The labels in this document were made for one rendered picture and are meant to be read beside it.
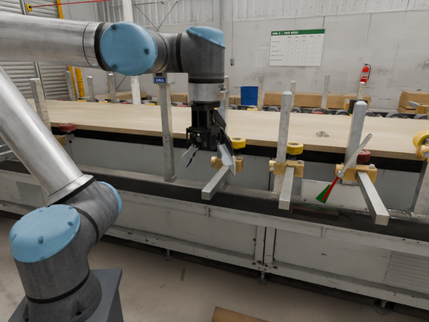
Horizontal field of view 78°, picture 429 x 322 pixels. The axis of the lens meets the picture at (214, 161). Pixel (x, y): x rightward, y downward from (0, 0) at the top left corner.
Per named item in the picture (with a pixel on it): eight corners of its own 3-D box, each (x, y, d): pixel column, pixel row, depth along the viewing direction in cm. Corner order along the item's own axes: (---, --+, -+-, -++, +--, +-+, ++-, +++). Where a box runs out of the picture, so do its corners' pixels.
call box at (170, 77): (168, 85, 108) (166, 66, 106) (152, 85, 110) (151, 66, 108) (175, 85, 115) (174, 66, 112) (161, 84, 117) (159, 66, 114)
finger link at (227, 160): (227, 182, 69) (208, 152, 68) (235, 174, 74) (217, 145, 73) (236, 177, 67) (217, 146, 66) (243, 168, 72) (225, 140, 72)
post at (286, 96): (280, 208, 112) (292, 92, 95) (272, 206, 113) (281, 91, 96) (281, 204, 115) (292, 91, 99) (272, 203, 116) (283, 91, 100)
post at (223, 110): (224, 199, 119) (225, 89, 103) (216, 197, 120) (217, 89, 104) (226, 195, 122) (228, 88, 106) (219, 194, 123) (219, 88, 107)
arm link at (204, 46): (187, 29, 66) (226, 29, 65) (189, 81, 71) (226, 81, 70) (179, 24, 58) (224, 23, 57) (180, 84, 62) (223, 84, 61)
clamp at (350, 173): (375, 183, 96) (377, 170, 94) (334, 178, 100) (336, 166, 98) (371, 177, 101) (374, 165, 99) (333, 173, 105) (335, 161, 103)
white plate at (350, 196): (371, 213, 99) (376, 188, 96) (299, 202, 107) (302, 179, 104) (371, 212, 100) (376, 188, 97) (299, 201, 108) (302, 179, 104)
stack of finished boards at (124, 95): (146, 96, 954) (145, 91, 948) (96, 105, 743) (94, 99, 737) (129, 95, 981) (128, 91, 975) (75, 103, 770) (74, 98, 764)
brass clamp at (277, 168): (302, 178, 103) (304, 166, 102) (267, 174, 107) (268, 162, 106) (302, 172, 109) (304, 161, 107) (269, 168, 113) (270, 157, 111)
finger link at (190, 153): (170, 165, 74) (186, 142, 70) (180, 159, 79) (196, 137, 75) (178, 173, 74) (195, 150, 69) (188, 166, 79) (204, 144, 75)
